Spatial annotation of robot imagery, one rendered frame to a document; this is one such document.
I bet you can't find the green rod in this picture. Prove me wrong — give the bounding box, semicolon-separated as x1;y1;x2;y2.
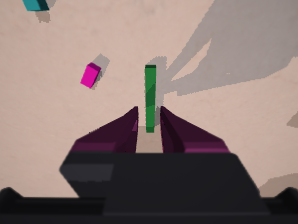
145;65;156;133

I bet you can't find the magenta rectangular block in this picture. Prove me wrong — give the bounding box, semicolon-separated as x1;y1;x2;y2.
81;63;101;88

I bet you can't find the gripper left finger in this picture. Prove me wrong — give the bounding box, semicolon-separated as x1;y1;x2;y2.
69;106;139;153

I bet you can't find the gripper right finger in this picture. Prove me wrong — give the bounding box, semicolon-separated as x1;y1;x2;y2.
160;106;231;153

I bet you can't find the turquoise rod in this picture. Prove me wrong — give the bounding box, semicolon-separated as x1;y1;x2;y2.
22;0;49;11

